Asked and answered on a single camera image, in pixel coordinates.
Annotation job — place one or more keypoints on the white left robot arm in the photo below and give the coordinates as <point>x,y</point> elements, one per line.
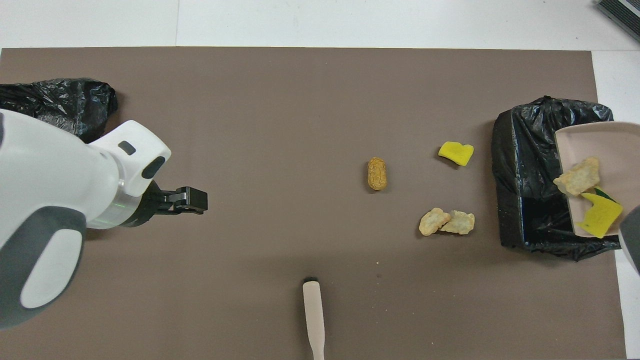
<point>50,190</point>

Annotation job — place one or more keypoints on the open bin with black bag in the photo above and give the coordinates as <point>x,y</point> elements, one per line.
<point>525,165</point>

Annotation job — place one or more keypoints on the brown table mat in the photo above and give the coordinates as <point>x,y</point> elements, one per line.
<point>300,100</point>

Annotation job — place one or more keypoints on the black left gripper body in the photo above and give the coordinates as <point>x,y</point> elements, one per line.
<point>150,205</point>

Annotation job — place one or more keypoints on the bag-covered bin with pink rim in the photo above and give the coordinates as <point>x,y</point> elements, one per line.
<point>75,100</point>

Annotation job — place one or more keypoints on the beige plastic dustpan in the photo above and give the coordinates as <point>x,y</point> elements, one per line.
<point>590,145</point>

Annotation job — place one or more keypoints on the orange-brown oval sponge piece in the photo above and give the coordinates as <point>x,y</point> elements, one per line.
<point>377,173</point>

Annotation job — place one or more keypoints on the dark ribbed panel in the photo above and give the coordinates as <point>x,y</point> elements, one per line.
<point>622,12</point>

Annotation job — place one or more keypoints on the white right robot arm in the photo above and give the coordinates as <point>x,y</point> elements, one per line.
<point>632,240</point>

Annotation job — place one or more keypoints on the beige hand brush black bristles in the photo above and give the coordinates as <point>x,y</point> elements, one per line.
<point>314,320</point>

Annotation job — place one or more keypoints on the large beige sponge chunk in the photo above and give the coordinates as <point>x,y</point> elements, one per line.
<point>577,177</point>

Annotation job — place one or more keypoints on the yellow rounded sponge piece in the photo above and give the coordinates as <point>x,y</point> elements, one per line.
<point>456,152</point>

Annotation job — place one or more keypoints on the yellow notched sponge piece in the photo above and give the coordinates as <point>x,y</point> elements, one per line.
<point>600,217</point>

